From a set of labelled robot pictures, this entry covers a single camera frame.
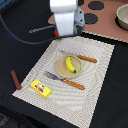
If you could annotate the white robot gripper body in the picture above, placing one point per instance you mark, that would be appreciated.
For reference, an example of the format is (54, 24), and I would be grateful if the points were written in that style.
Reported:
(69, 18)

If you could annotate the reddish brown toy sausage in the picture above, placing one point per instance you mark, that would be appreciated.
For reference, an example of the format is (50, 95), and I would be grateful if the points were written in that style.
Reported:
(16, 80)

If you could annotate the grey toy frying pan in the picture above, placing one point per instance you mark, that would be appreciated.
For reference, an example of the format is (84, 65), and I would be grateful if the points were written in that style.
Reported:
(40, 29)

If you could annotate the black burner disc front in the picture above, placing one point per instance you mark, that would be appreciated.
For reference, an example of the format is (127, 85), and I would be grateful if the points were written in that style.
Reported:
(90, 18)

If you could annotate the black burner disc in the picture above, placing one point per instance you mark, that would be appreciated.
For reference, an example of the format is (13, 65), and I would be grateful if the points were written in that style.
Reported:
(96, 5)
(90, 18)

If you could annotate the black burner disc rear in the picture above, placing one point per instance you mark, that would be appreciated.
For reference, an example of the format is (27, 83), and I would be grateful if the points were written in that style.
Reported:
(96, 5)

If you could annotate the pink toy stove board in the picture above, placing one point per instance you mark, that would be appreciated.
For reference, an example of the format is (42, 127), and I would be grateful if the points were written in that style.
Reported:
(106, 25)

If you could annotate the yellow toy banana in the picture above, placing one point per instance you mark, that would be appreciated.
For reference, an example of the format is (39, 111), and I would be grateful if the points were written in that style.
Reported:
(69, 65)

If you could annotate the black tablecloth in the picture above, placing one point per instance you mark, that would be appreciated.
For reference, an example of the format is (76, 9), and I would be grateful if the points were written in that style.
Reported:
(19, 51)

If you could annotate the round wooden plate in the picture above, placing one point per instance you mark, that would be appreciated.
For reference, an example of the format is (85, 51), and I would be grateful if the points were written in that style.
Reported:
(62, 70)

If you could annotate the beige bowl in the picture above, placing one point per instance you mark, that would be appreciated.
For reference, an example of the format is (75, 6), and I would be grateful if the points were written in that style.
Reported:
(122, 16)

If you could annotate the beige woven placemat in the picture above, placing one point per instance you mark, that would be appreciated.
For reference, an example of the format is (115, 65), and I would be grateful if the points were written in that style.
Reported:
(67, 106)

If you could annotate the yellow toy butter box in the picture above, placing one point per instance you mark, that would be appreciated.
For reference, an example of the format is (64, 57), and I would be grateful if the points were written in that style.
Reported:
(41, 88)

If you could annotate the wooden handled toy knife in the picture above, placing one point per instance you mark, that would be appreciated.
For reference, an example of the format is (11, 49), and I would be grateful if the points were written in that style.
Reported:
(80, 56)

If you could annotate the wooden handled toy fork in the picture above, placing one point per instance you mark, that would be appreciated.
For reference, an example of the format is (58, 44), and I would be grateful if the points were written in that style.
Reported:
(54, 77)

